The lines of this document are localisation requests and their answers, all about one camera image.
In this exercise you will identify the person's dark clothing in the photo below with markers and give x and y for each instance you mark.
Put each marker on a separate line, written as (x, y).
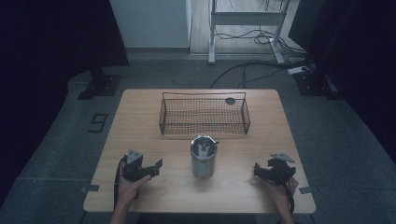
(196, 219)

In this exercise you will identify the silver metal cylinder holder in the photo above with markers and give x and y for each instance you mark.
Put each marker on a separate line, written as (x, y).
(203, 168)

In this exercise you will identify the white metal desk frame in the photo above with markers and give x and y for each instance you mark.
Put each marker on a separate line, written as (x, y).
(246, 18)

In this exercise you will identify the white utensil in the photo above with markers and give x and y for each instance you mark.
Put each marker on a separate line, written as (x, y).
(204, 152)

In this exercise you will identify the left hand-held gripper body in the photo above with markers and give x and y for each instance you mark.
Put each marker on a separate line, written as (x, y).
(134, 169)

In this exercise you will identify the black stand base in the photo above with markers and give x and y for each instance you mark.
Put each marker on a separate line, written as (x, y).
(102, 85)
(314, 84)

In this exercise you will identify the dark curtain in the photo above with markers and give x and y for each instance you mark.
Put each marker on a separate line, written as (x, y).
(358, 46)
(46, 46)

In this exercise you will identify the white power strip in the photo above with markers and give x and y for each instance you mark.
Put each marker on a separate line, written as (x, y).
(297, 70)

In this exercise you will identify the person's left hand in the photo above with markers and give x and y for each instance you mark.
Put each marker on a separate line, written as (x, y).
(129, 189)

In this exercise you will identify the grey tape piece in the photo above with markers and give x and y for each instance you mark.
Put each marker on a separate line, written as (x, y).
(91, 188)
(305, 189)

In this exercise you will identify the person's right hand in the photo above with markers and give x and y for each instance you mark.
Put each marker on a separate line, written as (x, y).
(281, 193)

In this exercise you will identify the white panel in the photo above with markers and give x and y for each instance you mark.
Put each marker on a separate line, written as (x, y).
(149, 21)

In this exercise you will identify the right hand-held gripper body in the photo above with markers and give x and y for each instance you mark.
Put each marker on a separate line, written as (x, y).
(278, 171)

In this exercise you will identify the black round table cap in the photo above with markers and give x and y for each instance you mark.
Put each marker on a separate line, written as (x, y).
(230, 100)

